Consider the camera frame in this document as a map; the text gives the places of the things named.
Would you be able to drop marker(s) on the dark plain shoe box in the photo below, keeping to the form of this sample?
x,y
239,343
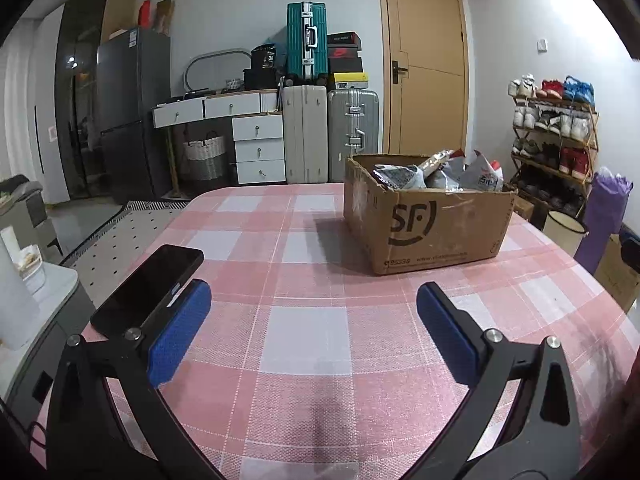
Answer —
x,y
345,66

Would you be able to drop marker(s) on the woven laundry basket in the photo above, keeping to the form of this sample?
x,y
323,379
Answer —
x,y
202,157

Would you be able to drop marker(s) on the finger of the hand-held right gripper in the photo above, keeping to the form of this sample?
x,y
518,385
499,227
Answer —
x,y
631,255

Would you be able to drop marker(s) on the snack packets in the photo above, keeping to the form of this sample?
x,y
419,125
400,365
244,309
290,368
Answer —
x,y
482,175

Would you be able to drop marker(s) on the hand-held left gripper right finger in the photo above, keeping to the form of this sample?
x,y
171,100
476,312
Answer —
x,y
447,332

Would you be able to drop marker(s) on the purple bag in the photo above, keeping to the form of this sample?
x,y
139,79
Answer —
x,y
602,215

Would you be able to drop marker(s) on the black bag white label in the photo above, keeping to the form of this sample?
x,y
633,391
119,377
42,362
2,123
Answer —
x,y
263,57

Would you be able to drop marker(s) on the cream waste bin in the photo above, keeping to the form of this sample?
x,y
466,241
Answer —
x,y
562,230

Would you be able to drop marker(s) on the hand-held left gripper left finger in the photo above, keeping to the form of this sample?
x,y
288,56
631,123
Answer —
x,y
177,332

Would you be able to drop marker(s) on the grey chair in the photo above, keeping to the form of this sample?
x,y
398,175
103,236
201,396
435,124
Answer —
x,y
25,205

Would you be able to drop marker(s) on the wooden door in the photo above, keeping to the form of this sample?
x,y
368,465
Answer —
x,y
430,110

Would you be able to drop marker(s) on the black storage case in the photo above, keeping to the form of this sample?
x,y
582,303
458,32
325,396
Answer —
x,y
261,79

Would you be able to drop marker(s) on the white desk with drawers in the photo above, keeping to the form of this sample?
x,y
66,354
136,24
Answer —
x,y
257,130

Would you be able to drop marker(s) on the red paper bag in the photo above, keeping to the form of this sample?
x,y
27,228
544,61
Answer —
x,y
144,14

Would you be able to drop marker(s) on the white wardrobe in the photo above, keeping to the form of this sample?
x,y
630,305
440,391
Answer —
x,y
45,110

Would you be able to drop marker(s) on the small cardboard box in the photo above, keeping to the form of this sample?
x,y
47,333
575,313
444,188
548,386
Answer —
x,y
524,207

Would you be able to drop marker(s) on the silver suitcase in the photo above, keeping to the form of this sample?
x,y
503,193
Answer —
x,y
352,125

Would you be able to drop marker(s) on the black smartphone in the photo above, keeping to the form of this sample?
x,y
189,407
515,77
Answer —
x,y
145,290

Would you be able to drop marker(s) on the pink checked tablecloth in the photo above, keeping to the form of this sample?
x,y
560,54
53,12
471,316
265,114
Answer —
x,y
310,335

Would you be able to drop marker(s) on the brown paper bag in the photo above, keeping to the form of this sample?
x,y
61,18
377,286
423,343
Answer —
x,y
165,16

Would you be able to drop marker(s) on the shoe rack with shoes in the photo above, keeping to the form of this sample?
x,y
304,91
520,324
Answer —
x,y
550,125

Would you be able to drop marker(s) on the cream suitcase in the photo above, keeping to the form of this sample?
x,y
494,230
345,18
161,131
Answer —
x,y
305,135

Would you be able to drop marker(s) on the white cup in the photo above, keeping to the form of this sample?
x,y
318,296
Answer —
x,y
31,270

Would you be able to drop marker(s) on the patterned rug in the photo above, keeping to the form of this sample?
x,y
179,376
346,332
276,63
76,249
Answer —
x,y
125,230

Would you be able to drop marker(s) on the brown cardboard carton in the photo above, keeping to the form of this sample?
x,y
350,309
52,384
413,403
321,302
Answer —
x,y
612,272

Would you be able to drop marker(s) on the teal suitcase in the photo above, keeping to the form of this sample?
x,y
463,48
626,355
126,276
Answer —
x,y
300,35

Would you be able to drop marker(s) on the grey refrigerator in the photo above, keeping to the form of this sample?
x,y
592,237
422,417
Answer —
x,y
132,110

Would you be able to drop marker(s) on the white side cabinet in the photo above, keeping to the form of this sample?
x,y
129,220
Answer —
x,y
55,310

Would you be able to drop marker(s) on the black shoe box red logo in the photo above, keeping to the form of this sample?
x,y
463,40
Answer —
x,y
344,52

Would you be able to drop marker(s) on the oval mirror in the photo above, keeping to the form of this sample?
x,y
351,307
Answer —
x,y
192,67

